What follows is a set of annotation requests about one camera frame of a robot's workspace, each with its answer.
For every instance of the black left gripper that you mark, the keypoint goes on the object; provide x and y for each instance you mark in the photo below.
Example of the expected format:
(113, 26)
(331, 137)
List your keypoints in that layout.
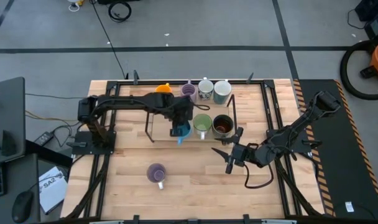
(181, 109)

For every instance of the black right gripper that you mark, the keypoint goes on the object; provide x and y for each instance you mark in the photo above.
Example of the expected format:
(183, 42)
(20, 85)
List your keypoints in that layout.
(240, 154)

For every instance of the dark speckled brown mug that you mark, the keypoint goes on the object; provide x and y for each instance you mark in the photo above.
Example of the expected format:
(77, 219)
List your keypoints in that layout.
(223, 124)

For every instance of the green white striped mug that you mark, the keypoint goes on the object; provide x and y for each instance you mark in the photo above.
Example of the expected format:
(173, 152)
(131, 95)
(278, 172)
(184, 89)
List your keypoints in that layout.
(202, 122)

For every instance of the lavender ribbed mug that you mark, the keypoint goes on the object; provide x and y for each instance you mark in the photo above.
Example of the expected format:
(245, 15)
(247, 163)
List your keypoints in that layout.
(189, 89)

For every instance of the yellow mug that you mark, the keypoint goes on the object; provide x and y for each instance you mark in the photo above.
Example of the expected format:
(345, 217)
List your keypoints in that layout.
(164, 88)

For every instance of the purple white striped mug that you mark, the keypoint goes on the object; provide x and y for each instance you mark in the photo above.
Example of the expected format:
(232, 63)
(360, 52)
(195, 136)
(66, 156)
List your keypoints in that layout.
(156, 172)

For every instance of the white patterned mug blue rim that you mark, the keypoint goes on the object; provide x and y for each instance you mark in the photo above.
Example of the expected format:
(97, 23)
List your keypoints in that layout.
(205, 87)

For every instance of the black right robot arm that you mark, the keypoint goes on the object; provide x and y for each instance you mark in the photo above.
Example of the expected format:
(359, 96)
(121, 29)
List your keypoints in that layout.
(288, 133)

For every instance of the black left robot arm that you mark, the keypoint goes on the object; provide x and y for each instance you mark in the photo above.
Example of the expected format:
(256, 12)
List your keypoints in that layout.
(130, 102)

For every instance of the pale teal mug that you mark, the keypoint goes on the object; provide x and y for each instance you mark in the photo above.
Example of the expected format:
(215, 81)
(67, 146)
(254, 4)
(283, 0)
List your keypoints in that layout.
(222, 88)

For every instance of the black mat hazard stripe edges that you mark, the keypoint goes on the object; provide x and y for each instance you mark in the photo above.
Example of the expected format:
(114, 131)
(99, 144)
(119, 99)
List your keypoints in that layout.
(341, 186)

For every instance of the black power adapter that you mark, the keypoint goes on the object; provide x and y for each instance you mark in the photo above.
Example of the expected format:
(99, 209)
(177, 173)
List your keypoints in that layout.
(43, 138)

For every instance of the white printed booklet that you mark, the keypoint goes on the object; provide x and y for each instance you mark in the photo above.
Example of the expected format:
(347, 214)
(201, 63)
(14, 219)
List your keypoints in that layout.
(53, 189)

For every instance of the small white label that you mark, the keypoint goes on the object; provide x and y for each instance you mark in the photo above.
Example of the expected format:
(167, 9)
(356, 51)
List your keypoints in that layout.
(349, 207)

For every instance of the orange black vacuum cleaner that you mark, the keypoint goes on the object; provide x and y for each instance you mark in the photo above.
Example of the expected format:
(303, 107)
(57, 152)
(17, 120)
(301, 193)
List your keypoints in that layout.
(342, 70)

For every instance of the black desk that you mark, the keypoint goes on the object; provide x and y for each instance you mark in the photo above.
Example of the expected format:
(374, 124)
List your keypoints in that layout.
(21, 174)

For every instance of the black computer mouse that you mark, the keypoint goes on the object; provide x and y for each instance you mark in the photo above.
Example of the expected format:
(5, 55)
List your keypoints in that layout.
(22, 207)

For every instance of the black equipment case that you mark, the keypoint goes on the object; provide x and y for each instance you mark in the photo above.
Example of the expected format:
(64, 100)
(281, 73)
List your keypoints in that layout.
(375, 9)

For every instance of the wooden shelf black metal frame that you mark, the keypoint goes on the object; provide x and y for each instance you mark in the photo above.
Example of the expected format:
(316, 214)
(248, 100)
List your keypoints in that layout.
(161, 130)

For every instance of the black aluminium table frame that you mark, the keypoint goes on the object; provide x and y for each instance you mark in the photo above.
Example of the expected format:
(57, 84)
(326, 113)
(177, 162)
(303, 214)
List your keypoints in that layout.
(139, 82)

